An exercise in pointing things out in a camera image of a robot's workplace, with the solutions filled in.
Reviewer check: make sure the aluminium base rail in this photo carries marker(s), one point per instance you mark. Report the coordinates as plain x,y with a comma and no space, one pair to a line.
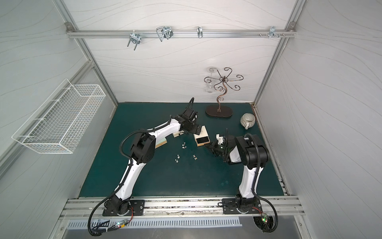
156,207

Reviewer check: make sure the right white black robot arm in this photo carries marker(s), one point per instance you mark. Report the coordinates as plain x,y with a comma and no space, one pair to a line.
251,152

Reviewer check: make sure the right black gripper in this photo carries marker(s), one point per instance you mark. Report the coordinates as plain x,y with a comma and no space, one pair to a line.
217,148

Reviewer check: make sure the left metal clamp hook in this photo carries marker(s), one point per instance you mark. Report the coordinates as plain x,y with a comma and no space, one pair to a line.
134,39

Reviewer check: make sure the middle metal clamp hook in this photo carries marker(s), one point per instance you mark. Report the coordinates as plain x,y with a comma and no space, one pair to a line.
164,32

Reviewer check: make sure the white wire basket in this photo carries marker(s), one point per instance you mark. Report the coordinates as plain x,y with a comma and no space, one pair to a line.
58,125

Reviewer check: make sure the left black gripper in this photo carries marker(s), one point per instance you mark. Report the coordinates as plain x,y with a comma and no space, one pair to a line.
193,128

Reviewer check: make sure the mint green jewelry box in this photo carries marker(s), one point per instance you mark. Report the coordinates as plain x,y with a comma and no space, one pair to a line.
160,142

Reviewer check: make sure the metal clamp hook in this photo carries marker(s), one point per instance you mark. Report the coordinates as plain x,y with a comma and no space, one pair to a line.
164,32
134,39

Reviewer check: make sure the clear glass on stand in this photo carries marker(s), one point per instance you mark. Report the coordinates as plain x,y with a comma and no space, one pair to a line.
210,79

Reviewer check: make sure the black metal jewelry stand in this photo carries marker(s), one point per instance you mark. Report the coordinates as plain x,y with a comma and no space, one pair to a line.
221,84

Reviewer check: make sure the aluminium cross bar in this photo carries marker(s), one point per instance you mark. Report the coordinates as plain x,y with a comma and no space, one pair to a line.
178,34

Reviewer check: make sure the cream drawer jewelry box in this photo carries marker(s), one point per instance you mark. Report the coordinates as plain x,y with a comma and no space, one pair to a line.
202,138

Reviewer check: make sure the grey ribbed ceramic ornament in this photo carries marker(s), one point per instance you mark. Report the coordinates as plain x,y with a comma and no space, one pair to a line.
248,120

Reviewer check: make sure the right metal clamp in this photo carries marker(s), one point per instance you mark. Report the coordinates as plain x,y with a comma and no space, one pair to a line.
272,34

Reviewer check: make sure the dark green table mat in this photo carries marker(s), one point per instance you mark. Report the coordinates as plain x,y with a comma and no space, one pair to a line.
162,176

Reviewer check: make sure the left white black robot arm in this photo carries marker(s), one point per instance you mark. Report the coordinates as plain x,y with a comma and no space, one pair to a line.
139,148

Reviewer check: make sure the small metal clamp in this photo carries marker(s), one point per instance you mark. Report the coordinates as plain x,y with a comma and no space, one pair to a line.
200,32

